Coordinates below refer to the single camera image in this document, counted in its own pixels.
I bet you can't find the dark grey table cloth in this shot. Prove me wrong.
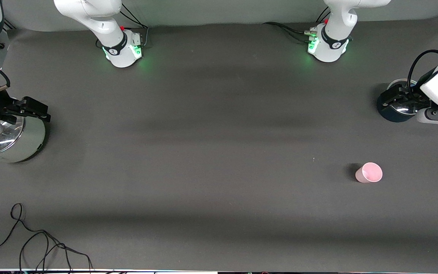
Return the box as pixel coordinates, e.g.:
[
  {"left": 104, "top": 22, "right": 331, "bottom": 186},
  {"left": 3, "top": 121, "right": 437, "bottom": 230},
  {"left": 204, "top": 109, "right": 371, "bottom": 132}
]
[{"left": 0, "top": 14, "right": 438, "bottom": 271}]

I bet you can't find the glass lid with steel knob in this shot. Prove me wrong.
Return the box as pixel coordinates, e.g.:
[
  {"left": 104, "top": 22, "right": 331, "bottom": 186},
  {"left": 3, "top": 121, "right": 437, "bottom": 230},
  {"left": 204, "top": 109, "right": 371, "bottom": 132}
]
[{"left": 0, "top": 115, "right": 26, "bottom": 156}]

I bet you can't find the black arm base cable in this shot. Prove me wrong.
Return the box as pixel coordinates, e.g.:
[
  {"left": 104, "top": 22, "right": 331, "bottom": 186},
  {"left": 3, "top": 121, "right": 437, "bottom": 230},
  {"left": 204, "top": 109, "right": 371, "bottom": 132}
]
[
  {"left": 262, "top": 21, "right": 313, "bottom": 43},
  {"left": 315, "top": 6, "right": 331, "bottom": 23},
  {"left": 119, "top": 3, "right": 150, "bottom": 48}
]

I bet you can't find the dark blue saucepan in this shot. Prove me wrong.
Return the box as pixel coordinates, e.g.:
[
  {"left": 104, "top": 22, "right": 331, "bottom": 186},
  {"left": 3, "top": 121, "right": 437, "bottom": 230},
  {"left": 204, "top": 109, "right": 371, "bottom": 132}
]
[{"left": 377, "top": 78, "right": 422, "bottom": 123}]

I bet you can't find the thin black loose cable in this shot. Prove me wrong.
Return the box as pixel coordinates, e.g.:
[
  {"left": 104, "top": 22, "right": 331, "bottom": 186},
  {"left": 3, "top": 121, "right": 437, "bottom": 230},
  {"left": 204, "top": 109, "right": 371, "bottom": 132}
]
[{"left": 0, "top": 203, "right": 93, "bottom": 272}]

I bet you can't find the pale green cooking pot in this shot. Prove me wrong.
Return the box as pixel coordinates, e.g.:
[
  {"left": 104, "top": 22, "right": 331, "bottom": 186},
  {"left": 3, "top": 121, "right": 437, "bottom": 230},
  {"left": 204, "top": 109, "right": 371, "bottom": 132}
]
[{"left": 0, "top": 113, "right": 47, "bottom": 165}]

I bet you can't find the pink plastic cup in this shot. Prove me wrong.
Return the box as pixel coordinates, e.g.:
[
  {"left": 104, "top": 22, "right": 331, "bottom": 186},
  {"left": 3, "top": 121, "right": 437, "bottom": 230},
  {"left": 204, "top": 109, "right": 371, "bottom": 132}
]
[{"left": 355, "top": 162, "right": 383, "bottom": 183}]

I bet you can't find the glass lid with blue knob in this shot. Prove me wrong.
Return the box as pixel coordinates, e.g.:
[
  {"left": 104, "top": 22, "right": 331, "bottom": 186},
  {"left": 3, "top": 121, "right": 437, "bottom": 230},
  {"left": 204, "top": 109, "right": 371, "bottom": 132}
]
[{"left": 388, "top": 78, "right": 419, "bottom": 115}]

